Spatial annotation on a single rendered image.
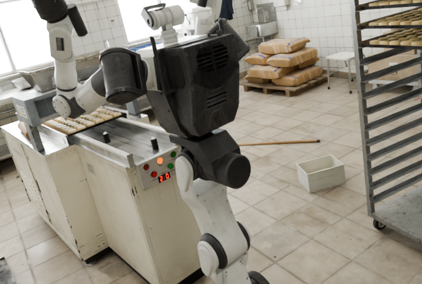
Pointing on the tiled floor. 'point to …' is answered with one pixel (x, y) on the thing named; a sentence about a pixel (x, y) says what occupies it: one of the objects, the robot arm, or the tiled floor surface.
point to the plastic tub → (321, 173)
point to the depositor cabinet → (62, 188)
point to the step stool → (345, 67)
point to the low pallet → (286, 86)
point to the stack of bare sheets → (6, 276)
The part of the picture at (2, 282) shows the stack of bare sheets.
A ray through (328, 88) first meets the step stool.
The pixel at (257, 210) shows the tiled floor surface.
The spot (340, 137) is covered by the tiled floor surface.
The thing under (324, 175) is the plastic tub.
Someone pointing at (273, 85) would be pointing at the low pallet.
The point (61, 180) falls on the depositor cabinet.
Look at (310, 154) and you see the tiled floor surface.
